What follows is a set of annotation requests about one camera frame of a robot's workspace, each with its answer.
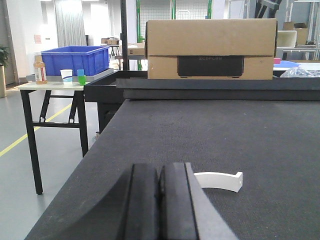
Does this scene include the white paper cup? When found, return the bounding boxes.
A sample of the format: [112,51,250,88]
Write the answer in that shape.
[60,69,73,85]

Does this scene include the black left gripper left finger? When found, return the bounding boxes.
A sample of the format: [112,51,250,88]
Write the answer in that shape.
[57,163,159,240]

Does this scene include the orange juice bottle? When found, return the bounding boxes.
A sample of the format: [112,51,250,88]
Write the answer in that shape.
[33,53,48,85]

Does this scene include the blue and green stacked cups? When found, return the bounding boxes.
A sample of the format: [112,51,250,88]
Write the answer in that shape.
[77,69,87,86]

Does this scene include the potted green plant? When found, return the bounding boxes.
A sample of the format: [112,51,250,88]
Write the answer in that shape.
[0,45,9,98]

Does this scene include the grey metal tray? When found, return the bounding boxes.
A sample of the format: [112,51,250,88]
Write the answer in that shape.
[25,68,114,82]

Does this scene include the white folding table black legs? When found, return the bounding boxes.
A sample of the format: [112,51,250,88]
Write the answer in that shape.
[18,81,90,196]

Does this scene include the clear plastic bag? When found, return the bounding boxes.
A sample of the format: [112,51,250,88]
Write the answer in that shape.
[280,67,320,78]

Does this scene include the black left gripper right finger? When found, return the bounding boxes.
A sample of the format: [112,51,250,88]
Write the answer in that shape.
[159,162,238,240]

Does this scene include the white curved PVC pipe piece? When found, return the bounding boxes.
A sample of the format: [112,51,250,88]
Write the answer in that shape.
[194,172,243,193]

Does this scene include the large brown cardboard box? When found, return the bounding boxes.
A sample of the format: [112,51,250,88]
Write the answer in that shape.
[145,18,277,80]

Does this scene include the blue plastic bin on table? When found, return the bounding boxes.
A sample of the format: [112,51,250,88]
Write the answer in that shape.
[41,45,109,76]

